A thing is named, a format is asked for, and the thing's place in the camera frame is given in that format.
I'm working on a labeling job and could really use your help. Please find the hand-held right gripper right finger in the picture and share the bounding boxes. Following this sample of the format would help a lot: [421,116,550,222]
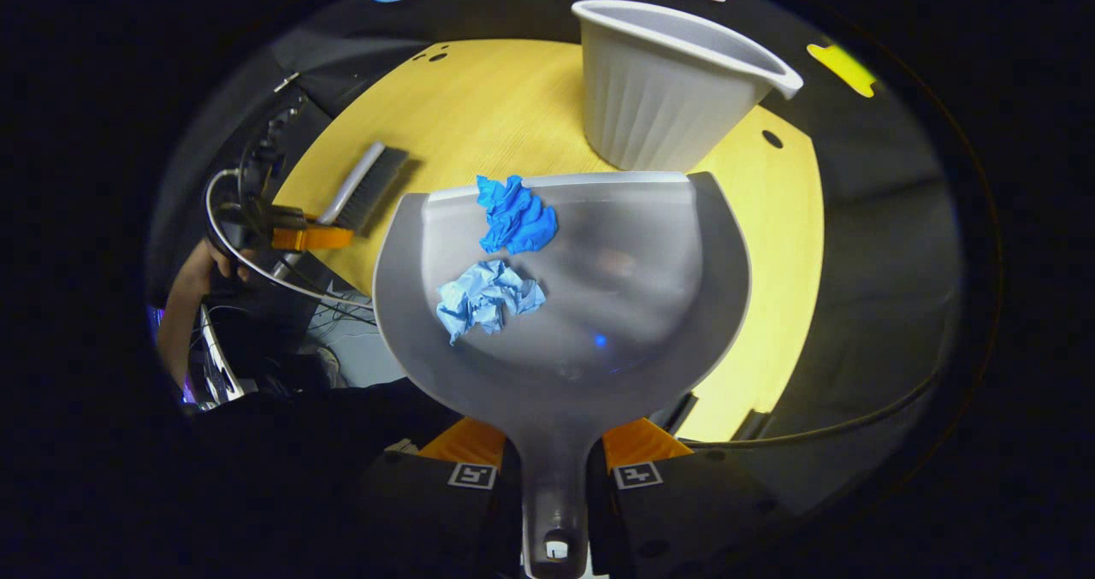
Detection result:
[586,417,792,579]

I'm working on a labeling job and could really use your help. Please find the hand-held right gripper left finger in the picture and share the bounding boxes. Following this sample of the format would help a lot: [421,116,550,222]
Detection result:
[355,417,524,579]

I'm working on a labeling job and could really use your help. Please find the small grey broom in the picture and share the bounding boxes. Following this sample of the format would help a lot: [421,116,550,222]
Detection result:
[272,141,410,282]

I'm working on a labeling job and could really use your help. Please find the light blue paper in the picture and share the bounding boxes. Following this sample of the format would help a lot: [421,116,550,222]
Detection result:
[435,259,547,346]

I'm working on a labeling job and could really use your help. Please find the dark blue paper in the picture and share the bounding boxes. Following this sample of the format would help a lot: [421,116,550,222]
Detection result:
[476,174,559,255]

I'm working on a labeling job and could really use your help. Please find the grey plastic dustpan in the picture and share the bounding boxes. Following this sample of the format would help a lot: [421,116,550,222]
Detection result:
[372,171,754,579]

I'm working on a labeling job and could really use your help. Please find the white ribbed garbage bin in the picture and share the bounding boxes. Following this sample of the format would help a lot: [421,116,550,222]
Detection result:
[571,0,805,173]

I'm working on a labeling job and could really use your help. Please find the black backdrop cloth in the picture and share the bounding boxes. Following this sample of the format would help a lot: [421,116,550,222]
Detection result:
[150,0,972,511]

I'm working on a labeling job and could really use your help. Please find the white cable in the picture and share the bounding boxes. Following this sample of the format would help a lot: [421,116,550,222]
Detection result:
[204,167,377,310]

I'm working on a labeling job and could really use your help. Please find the black cable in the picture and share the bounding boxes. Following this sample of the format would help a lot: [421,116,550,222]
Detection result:
[680,340,963,452]

